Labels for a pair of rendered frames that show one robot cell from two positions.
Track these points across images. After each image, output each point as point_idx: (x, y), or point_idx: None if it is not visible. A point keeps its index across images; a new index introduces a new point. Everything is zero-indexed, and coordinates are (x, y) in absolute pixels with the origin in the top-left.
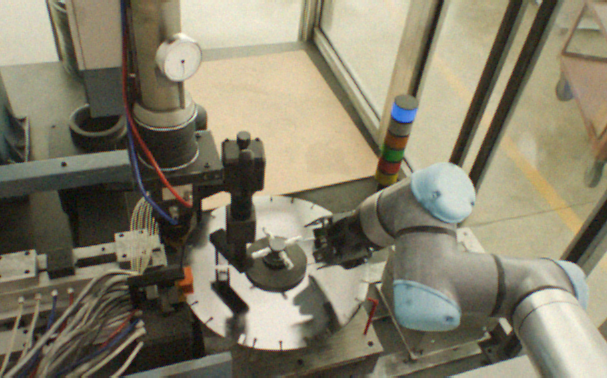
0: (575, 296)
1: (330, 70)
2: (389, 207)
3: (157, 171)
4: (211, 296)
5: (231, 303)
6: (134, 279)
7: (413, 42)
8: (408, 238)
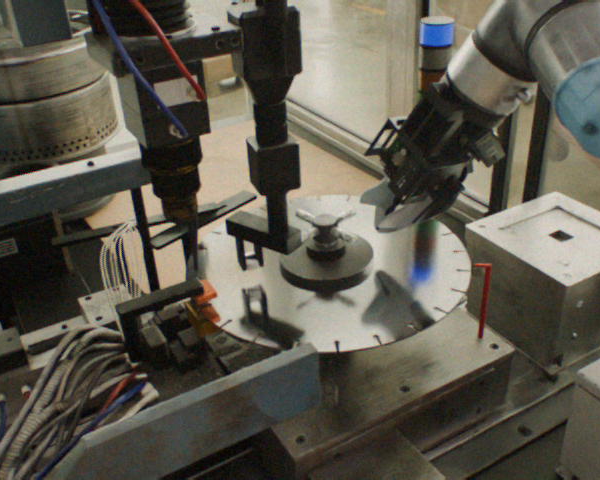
0: None
1: (300, 128)
2: (499, 23)
3: (147, 16)
4: (249, 310)
5: (282, 311)
6: (127, 304)
7: (405, 15)
8: (554, 22)
